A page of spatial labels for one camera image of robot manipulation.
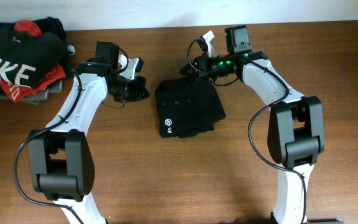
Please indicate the red folded t-shirt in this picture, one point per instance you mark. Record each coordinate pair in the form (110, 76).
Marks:
(19, 92)

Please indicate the black Sydrogen t-shirt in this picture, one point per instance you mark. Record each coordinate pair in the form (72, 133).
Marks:
(187, 107)

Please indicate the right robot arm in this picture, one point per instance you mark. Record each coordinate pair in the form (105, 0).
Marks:
(295, 136)

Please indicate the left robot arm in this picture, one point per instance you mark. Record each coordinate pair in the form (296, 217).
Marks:
(61, 164)

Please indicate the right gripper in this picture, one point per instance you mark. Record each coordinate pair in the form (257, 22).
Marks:
(203, 61)

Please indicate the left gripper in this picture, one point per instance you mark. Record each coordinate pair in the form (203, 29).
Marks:
(139, 89)

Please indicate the grey folded t-shirt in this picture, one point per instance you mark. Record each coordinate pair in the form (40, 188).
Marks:
(39, 97)

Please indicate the navy folded t-shirt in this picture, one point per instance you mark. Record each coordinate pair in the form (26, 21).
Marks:
(54, 26)

